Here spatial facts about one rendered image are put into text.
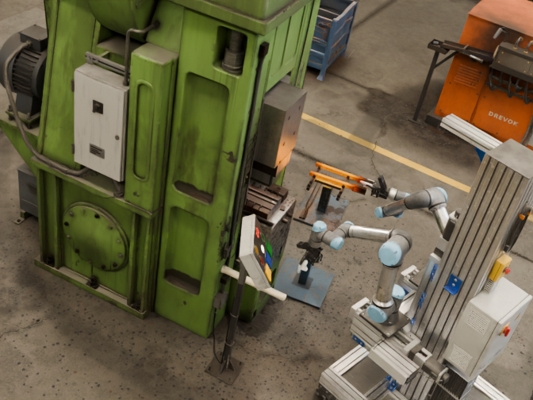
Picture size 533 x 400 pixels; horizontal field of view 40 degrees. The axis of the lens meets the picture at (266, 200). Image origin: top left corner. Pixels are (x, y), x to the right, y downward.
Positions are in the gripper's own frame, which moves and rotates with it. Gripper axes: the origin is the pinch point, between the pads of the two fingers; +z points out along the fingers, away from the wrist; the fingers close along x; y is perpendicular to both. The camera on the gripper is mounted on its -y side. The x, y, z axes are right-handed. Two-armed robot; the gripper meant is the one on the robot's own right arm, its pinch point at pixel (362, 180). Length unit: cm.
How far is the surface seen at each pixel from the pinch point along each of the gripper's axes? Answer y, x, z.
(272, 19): -137, -95, 54
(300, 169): 100, 127, 72
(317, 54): 73, 305, 121
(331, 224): 26.4, -24.4, 9.2
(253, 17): -137, -100, 62
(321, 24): 37, 304, 123
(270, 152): -46, -73, 48
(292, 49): -97, -40, 56
